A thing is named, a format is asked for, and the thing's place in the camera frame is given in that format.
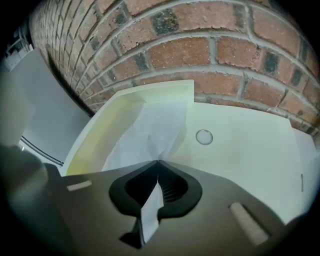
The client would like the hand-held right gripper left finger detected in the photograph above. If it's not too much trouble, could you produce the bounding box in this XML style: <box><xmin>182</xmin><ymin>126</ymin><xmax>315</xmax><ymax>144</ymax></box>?
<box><xmin>49</xmin><ymin>160</ymin><xmax>159</xmax><ymax>256</ymax></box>

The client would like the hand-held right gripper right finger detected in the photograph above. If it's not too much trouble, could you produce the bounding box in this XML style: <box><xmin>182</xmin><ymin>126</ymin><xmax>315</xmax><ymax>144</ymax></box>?
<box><xmin>144</xmin><ymin>160</ymin><xmax>286</xmax><ymax>256</ymax></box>

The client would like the white A4 paper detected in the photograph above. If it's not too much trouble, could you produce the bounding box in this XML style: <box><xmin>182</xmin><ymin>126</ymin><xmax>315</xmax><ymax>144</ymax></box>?
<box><xmin>102</xmin><ymin>101</ymin><xmax>190</xmax><ymax>247</ymax></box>

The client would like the grey metal cabinet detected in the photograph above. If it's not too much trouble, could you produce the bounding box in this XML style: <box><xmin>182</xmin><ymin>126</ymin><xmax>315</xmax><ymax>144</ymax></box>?
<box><xmin>7</xmin><ymin>48</ymin><xmax>92</xmax><ymax>167</ymax></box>

